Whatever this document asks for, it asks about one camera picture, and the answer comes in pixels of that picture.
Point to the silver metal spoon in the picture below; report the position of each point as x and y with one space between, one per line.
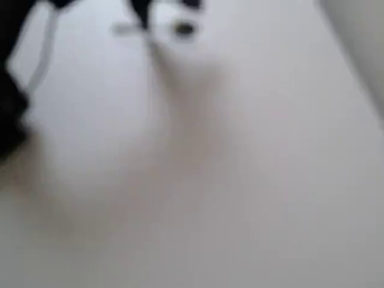
183 28

